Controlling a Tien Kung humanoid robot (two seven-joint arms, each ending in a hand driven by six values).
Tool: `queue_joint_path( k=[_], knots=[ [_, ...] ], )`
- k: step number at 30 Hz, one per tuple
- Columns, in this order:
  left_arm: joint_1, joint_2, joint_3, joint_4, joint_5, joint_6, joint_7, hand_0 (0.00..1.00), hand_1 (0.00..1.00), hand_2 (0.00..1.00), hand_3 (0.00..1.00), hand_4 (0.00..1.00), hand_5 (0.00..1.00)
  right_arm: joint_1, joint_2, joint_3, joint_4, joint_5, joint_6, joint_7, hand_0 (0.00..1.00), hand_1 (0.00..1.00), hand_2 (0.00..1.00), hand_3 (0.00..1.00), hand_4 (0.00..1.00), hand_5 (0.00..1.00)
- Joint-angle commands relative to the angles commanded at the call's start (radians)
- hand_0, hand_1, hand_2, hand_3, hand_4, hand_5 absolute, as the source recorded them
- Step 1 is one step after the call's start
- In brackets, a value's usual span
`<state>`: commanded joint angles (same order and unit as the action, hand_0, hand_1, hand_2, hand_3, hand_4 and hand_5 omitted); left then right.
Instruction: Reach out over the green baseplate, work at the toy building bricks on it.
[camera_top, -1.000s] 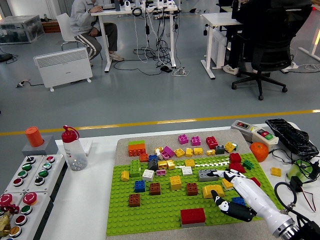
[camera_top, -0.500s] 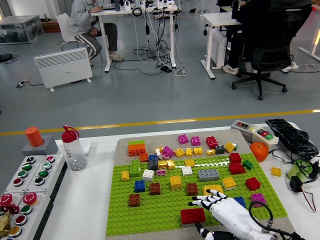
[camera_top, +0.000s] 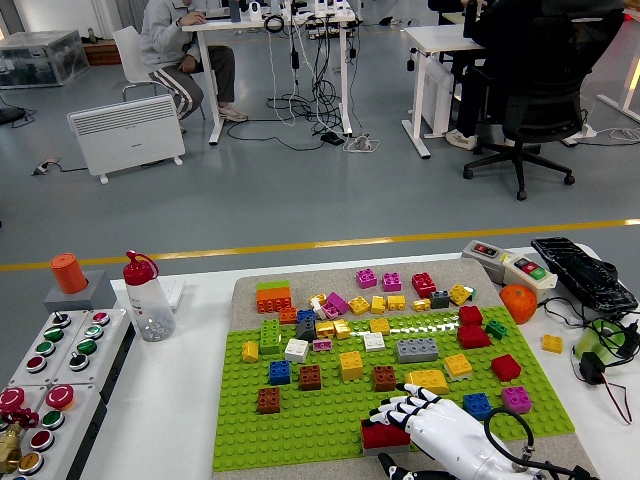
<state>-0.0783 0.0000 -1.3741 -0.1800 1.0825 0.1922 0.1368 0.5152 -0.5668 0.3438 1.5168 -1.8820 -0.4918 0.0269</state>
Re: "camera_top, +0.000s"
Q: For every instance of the clear bottle with red cap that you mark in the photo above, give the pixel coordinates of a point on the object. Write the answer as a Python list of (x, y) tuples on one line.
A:
[(150, 312)]

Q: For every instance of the small dark green brick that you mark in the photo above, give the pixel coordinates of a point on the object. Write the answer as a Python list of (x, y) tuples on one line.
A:
[(496, 330)]

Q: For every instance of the yellow curved brick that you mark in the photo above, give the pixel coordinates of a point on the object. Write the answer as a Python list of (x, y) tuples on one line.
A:
[(430, 380)]

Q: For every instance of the white desk leg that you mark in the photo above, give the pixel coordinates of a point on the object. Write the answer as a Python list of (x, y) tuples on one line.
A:
[(616, 106)]

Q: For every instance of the lime green flat brick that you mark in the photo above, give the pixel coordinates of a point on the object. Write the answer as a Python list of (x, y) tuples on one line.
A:
[(273, 286)]

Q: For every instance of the black floor box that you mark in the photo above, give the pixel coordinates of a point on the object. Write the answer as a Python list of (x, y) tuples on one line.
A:
[(332, 138)]

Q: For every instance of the tall green brick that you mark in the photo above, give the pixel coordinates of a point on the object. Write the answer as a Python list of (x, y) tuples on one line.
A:
[(270, 336)]

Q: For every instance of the magenta sloped brick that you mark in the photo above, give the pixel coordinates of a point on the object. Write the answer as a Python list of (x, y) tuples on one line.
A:
[(337, 301)]

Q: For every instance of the white cabinet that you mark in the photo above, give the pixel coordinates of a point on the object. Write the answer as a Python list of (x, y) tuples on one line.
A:
[(435, 100)]

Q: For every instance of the white desk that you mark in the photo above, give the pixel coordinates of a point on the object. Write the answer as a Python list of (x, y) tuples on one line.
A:
[(343, 75), (435, 37)]

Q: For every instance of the green studded baseplate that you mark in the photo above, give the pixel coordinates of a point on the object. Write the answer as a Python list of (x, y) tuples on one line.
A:
[(320, 425)]

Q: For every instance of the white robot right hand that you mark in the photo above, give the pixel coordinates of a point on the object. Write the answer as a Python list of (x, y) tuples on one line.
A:
[(445, 430)]

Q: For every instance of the black round floor base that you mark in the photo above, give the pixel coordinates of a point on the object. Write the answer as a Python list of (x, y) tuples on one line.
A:
[(7, 115)]

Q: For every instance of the orange fruit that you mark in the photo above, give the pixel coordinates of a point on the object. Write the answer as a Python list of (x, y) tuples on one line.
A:
[(518, 303)]

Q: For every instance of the dark grey sloped brick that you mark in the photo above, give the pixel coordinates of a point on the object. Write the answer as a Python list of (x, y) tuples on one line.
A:
[(306, 331)]

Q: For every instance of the orange cylinder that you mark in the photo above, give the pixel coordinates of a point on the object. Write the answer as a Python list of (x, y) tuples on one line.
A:
[(68, 275)]

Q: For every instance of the white four-stud brick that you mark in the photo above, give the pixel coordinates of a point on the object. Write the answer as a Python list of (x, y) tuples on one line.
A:
[(297, 350), (374, 342)]

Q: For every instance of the grey red-black switch box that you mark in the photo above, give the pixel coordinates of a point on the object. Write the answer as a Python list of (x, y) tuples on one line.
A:
[(482, 252)]

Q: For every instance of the person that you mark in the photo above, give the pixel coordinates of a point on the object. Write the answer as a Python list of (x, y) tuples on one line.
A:
[(500, 30), (160, 35)]

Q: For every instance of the white chair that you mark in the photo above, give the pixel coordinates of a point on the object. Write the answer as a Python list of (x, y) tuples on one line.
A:
[(125, 55)]

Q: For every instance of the small orange brick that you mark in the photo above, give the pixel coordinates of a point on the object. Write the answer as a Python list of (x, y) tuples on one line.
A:
[(288, 315)]

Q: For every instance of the small white brick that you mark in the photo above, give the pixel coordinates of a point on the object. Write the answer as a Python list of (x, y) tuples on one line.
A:
[(318, 311)]

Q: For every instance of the black office chair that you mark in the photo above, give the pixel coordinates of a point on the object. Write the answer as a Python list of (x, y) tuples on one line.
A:
[(540, 100)]

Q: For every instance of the beige red-green switch box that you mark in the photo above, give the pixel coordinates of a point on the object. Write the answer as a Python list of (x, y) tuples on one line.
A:
[(520, 272)]

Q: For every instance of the yellow four-stud brick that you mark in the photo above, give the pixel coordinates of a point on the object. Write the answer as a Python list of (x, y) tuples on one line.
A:
[(458, 294), (359, 305), (325, 329), (396, 303), (342, 329), (552, 344), (378, 305), (380, 326)]

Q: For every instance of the small flat pink brick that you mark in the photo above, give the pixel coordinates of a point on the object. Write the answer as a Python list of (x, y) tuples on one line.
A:
[(322, 344)]

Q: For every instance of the black plastic tray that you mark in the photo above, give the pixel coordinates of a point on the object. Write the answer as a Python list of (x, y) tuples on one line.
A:
[(580, 272)]

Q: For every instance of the magenta four-stud brick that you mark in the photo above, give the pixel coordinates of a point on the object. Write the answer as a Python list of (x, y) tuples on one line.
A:
[(392, 282), (516, 399), (366, 278)]

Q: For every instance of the grey four-button control box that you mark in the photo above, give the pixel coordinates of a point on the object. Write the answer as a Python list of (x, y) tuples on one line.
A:
[(44, 348), (86, 346)]

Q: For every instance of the red four-stud brick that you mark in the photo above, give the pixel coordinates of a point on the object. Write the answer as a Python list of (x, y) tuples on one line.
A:
[(471, 316), (506, 367)]

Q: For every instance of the translucent green tape roll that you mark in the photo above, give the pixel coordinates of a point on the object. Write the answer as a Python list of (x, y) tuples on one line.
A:
[(587, 345)]

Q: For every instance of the pink four-stud brick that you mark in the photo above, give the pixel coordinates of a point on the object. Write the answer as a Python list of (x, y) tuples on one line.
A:
[(330, 311)]

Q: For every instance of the grey emergency stop box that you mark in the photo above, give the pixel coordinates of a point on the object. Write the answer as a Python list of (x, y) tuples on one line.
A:
[(11, 398), (52, 419)]

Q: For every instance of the grey-brown table mat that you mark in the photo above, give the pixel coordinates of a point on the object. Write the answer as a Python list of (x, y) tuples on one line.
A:
[(310, 280)]

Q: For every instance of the grey metal case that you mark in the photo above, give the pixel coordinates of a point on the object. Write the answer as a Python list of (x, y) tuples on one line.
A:
[(40, 57)]

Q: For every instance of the brown four-stud brick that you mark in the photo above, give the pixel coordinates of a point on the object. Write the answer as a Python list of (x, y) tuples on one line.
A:
[(269, 400), (310, 376), (384, 377)]

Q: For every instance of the grey eight-stud brick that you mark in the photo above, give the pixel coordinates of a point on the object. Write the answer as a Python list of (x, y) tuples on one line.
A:
[(385, 451), (417, 350)]

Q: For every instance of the small yellow brick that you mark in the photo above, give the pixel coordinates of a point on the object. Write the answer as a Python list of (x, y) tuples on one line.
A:
[(317, 299), (250, 351), (421, 305)]

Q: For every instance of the white wall switch plate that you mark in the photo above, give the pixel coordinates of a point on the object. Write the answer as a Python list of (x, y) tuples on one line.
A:
[(176, 294)]

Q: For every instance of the brown wooden pallet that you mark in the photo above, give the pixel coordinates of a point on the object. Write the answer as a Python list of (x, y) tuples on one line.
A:
[(102, 54)]

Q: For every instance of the orange eight-stud brick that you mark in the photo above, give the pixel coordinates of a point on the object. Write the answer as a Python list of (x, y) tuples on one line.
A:
[(274, 302)]

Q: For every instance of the red brick with white marks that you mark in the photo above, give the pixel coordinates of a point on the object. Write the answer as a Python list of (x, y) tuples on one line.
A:
[(424, 285)]

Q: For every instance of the tall yellow brick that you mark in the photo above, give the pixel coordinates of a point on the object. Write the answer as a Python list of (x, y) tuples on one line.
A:
[(351, 365)]

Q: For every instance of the white panel heater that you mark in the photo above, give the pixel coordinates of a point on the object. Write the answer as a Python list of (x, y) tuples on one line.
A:
[(125, 132)]

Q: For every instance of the grey floor socket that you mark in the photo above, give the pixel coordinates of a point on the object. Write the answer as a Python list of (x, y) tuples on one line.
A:
[(45, 166)]

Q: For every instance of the large red brick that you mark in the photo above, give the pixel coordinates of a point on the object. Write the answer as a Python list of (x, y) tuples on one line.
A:
[(385, 437)]

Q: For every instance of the yellow brick on white brick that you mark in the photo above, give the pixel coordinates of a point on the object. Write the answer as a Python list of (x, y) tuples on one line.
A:
[(457, 365)]

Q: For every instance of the blue four-stud brick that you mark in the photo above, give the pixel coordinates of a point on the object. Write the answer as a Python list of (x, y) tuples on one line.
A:
[(306, 315), (477, 405), (280, 372)]

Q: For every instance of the red sloped brick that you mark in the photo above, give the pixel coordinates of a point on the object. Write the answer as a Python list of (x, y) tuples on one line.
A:
[(474, 337)]

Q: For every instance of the grey block holder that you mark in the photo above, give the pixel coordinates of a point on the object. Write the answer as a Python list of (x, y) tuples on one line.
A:
[(97, 297)]

